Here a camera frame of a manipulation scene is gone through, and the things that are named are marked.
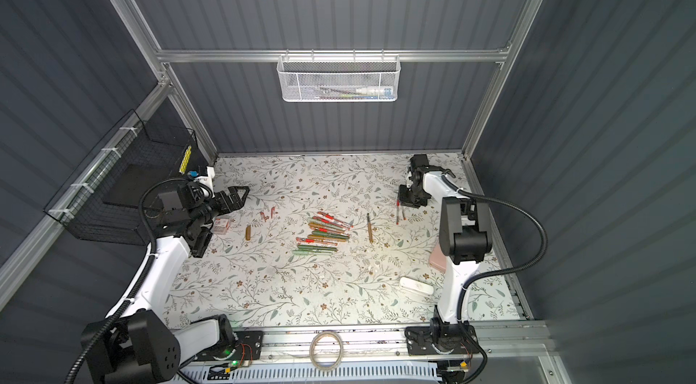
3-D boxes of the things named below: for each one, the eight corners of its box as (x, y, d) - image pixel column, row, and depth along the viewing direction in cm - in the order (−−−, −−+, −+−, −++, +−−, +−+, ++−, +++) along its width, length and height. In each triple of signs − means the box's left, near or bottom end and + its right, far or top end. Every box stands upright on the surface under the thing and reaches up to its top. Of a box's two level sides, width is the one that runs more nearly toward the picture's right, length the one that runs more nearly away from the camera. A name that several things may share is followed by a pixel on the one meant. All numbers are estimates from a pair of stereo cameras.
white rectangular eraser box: (399, 287, 85) (400, 284, 83) (400, 279, 87) (401, 275, 84) (431, 295, 84) (433, 292, 81) (431, 287, 85) (434, 283, 83)
